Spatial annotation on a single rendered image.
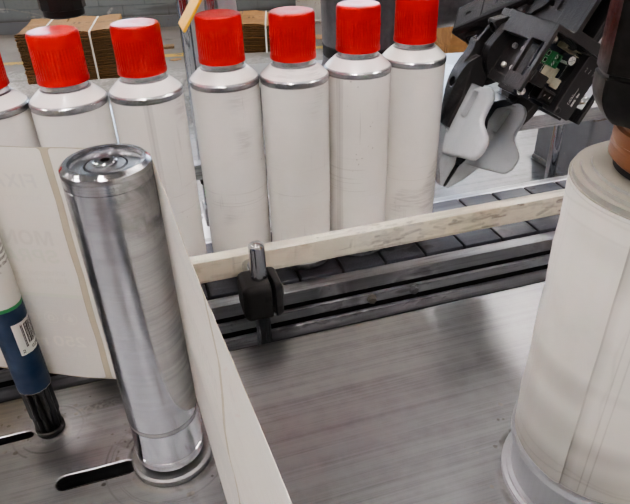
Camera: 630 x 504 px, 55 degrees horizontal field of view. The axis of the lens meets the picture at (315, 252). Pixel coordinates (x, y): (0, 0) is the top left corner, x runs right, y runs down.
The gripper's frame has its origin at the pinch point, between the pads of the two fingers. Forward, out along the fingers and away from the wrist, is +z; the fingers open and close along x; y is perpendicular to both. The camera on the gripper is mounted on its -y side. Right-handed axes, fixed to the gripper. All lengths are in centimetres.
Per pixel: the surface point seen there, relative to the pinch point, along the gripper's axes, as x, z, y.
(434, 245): 0.6, 6.0, 3.6
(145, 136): -26.1, 5.8, 2.9
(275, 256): -13.7, 10.9, 4.8
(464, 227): 1.4, 3.1, 4.8
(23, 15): -54, 120, -567
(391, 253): -3.0, 8.0, 3.5
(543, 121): 9.3, -7.7, -2.8
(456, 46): 174, -23, -281
